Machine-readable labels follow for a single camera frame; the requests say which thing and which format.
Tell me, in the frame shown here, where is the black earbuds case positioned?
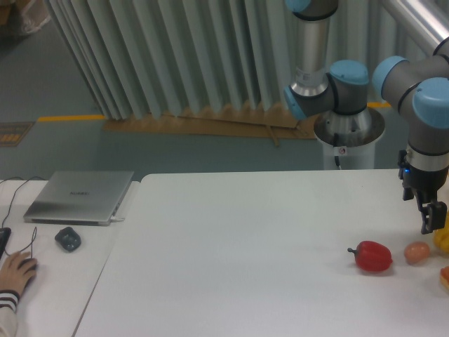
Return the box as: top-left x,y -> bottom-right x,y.
55,227 -> 82,253

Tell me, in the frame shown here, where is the peach coloured toy fruit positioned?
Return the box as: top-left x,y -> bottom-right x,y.
403,242 -> 430,265

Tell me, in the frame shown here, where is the yellow bell pepper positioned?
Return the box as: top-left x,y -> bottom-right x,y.
433,213 -> 449,253

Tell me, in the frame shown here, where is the black mouse cable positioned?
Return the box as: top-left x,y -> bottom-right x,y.
1,176 -> 47,260

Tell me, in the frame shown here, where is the black keyboard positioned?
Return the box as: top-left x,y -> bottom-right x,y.
0,227 -> 11,259

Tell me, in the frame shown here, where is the brown cardboard sheet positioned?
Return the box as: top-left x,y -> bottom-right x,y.
102,115 -> 316,147

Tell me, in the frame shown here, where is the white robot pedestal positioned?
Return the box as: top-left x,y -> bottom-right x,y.
314,107 -> 385,170

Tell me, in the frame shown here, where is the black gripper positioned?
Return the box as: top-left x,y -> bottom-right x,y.
398,150 -> 448,234

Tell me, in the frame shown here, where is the black computer mouse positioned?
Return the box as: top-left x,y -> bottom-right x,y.
18,258 -> 38,283

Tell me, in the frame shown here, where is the person's hand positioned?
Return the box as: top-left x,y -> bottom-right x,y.
1,252 -> 32,297

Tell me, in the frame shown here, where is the red bell pepper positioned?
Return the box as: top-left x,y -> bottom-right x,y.
347,241 -> 393,272

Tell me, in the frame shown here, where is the silver closed laptop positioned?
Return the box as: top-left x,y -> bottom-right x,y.
23,171 -> 133,225

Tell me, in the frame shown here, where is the orange toy fruit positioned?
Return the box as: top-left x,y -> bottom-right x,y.
440,266 -> 449,289

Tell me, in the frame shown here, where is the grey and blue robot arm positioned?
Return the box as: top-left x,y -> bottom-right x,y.
284,1 -> 448,234

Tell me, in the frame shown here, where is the striped sleeve forearm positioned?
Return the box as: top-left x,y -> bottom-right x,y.
1,289 -> 20,337

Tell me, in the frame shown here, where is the grey folding curtain screen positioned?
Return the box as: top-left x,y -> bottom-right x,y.
47,0 -> 438,122

